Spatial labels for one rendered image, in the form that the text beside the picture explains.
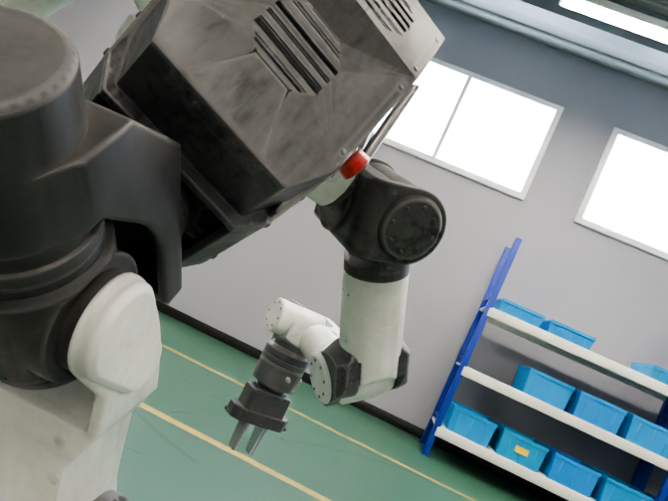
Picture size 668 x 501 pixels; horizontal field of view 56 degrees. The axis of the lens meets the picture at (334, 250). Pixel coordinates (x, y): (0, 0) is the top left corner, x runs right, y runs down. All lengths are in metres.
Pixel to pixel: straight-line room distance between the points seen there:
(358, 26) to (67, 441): 0.45
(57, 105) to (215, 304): 5.98
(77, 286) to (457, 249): 5.75
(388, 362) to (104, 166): 0.56
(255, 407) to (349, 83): 0.74
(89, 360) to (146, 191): 0.13
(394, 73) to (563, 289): 5.69
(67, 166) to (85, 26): 7.30
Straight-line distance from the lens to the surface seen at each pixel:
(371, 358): 0.87
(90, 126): 0.43
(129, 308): 0.48
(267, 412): 1.20
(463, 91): 6.48
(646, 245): 6.48
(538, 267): 6.22
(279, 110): 0.54
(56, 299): 0.46
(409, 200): 0.73
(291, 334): 1.15
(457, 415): 5.39
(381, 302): 0.82
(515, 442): 5.45
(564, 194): 6.39
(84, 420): 0.60
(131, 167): 0.45
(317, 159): 0.54
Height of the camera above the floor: 0.79
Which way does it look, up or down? 5 degrees up
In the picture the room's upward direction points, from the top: 25 degrees clockwise
